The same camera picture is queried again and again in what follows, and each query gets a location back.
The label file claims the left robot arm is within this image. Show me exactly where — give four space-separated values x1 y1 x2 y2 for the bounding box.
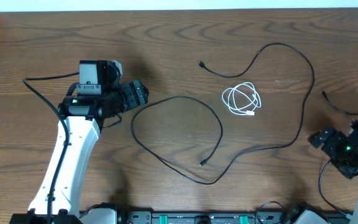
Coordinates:
10 60 149 223

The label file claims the black and white USB cable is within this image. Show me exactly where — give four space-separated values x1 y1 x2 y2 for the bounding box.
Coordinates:
221 81 262 116

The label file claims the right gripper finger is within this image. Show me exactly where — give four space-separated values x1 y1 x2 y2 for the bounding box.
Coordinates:
308 132 325 148
321 126 337 137

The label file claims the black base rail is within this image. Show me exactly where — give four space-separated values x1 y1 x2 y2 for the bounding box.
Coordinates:
80 203 350 224

